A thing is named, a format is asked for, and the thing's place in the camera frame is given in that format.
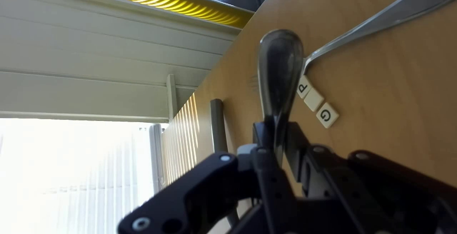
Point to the silver fork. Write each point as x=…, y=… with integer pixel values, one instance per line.
x=385, y=18

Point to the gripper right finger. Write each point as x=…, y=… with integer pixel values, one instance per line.
x=375, y=184

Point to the silver knife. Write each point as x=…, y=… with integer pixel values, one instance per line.
x=280, y=70

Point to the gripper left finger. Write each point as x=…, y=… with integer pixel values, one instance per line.
x=200, y=187

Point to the white letter tile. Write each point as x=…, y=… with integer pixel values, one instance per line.
x=314, y=99
x=304, y=86
x=327, y=115

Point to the white vertical window blind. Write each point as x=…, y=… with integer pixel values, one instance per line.
x=71, y=177

